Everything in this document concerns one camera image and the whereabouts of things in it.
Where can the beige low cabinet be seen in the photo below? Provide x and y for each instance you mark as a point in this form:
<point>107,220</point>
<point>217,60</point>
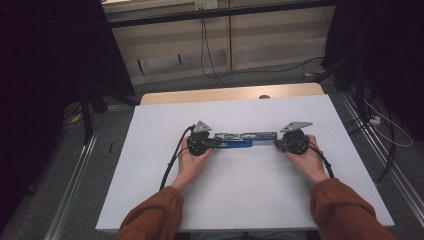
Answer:
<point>273,40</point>

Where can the person's right hand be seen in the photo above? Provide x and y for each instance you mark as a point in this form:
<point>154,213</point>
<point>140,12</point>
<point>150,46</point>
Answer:
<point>308,165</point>

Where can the round table grommet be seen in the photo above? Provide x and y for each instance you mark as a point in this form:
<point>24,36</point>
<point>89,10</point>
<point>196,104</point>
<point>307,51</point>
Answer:
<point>264,97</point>

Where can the aluminium floor rail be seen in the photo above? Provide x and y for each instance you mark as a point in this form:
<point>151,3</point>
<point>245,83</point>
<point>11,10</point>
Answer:
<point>71,186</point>
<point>386,160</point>

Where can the white table cover sheet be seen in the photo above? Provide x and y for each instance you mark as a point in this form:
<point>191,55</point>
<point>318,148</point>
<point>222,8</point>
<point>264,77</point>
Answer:
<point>250,193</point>

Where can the blue stapler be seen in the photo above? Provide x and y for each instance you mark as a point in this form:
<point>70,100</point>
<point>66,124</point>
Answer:
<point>245,139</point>

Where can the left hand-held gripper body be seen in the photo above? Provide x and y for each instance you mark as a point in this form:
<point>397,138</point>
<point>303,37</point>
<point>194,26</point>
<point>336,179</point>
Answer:
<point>198,143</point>

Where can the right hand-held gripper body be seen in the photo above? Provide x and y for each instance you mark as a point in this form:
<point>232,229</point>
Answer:
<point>295,143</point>

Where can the white wall socket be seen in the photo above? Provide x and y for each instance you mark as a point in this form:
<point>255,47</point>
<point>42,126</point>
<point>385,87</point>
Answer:
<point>206,4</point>

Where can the person's left hand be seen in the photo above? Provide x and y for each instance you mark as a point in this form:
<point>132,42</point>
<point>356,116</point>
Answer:
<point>190,166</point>

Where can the black stand legs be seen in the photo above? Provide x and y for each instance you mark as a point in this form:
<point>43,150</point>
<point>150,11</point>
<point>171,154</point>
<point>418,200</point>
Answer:
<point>90,103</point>

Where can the dark curtain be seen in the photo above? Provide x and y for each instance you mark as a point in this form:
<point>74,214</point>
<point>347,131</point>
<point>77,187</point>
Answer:
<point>383,50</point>
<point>43,66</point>

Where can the white power adapter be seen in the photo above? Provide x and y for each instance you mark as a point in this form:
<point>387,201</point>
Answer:
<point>375,120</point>

